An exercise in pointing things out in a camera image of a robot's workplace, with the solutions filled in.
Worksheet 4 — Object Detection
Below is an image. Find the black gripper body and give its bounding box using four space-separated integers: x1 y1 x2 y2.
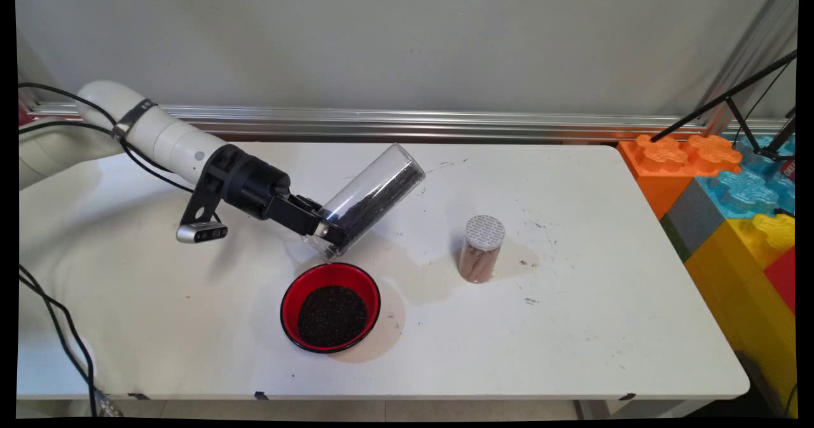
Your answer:
238 154 323 236

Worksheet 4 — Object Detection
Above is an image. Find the small portion of black seeds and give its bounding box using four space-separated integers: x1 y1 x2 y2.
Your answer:
318 163 425 258

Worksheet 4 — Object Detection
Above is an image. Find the clear plastic jar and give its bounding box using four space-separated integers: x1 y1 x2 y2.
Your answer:
301 142 427 263

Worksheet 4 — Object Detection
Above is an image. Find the red bowl with black rim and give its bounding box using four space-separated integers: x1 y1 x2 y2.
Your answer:
280 262 382 354

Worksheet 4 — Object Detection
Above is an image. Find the large heap of black seeds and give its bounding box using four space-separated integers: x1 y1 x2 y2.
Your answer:
298 286 369 348

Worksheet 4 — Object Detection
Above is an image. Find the clear jar with white lid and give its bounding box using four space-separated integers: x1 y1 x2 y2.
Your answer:
459 215 507 284

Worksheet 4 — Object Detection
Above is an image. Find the orange giant toy brick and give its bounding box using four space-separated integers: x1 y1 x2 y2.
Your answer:
617 134 743 221

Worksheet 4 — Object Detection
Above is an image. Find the grey giant toy brick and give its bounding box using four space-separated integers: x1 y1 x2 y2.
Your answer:
659 178 726 264

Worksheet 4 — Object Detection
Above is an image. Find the black tripod stand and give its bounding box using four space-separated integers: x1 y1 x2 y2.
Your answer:
649 50 799 162

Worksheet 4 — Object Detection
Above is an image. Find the yellow giant toy brick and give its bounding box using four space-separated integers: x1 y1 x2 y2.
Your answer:
684 214 799 417

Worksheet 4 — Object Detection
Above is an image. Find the blue giant toy brick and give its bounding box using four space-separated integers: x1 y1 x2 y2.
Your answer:
696 134 797 220

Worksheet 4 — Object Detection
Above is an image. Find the big red giant toy brick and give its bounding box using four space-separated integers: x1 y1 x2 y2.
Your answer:
765 247 797 315

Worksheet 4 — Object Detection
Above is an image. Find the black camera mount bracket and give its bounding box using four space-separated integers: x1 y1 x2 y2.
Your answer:
179 142 246 226

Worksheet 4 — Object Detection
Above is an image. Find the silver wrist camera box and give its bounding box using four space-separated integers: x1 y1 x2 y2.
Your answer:
176 221 230 245

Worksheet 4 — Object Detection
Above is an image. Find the black camera cable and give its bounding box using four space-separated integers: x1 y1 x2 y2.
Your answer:
18 83 224 225

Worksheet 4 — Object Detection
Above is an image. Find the black cable strap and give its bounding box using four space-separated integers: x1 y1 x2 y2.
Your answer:
111 99 157 142

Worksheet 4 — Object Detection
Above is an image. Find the long aluminium rail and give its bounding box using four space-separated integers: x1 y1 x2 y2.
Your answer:
29 102 789 143

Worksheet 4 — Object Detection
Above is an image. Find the black cable with silver connector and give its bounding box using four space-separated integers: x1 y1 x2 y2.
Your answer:
18 277 125 418

